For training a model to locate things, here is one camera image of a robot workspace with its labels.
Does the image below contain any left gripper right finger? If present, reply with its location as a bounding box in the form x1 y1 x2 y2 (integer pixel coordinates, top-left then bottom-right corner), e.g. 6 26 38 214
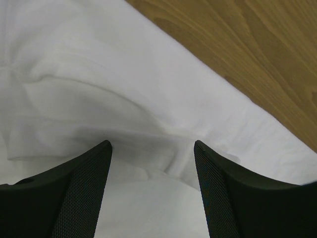
194 140 317 238

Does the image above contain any white printed t-shirt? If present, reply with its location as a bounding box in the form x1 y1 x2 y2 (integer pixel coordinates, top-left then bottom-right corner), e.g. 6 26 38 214
0 0 317 238

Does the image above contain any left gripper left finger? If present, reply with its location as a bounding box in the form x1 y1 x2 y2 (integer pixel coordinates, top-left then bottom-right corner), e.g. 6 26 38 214
0 140 112 238

